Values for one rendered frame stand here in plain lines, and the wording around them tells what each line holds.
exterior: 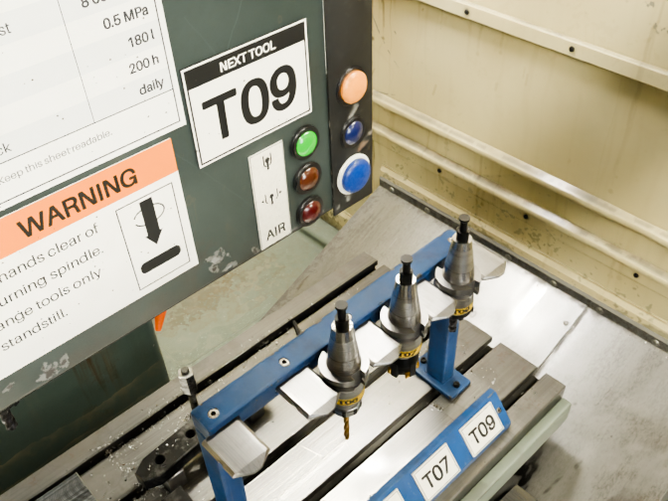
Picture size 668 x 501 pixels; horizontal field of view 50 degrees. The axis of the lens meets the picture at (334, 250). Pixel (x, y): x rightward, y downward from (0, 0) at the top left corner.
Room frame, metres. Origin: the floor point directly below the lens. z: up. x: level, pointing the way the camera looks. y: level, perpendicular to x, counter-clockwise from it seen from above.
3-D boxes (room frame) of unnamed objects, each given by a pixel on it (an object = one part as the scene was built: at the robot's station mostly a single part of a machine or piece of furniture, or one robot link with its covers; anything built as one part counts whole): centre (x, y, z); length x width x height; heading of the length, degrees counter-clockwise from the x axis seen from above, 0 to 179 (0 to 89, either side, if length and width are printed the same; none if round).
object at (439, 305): (0.67, -0.13, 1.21); 0.07 x 0.05 x 0.01; 41
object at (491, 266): (0.75, -0.21, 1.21); 0.07 x 0.05 x 0.01; 41
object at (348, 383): (0.56, -0.01, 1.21); 0.06 x 0.06 x 0.03
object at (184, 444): (0.67, 0.22, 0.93); 0.26 x 0.05 x 0.06; 136
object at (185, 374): (0.73, 0.25, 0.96); 0.03 x 0.03 x 0.13
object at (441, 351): (0.79, -0.18, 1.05); 0.10 x 0.05 x 0.30; 41
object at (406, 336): (0.64, -0.09, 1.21); 0.06 x 0.06 x 0.03
